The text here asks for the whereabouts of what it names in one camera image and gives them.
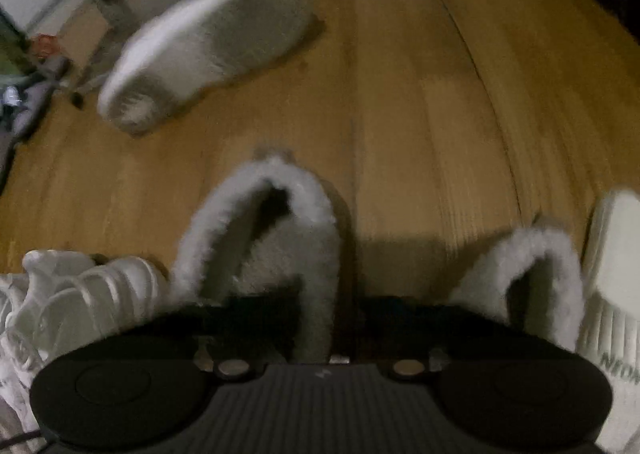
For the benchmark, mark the red snack packet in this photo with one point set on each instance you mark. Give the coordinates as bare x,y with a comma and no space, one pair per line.
45,46

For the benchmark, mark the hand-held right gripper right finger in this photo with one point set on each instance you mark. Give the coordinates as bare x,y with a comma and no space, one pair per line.
400,314

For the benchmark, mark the white ribbed slide sandal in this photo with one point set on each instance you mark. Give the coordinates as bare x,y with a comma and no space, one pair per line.
615,284

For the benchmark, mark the white shoe with grey sole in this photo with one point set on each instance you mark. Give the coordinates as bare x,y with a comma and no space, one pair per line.
215,43

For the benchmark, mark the fuzzy white-trimmed slipper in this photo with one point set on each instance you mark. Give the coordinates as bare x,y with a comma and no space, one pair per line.
550,259
310,254

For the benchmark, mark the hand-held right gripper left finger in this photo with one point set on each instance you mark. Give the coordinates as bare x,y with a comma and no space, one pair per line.
240,314

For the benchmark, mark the grey clog with dark print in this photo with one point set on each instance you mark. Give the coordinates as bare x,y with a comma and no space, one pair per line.
35,98

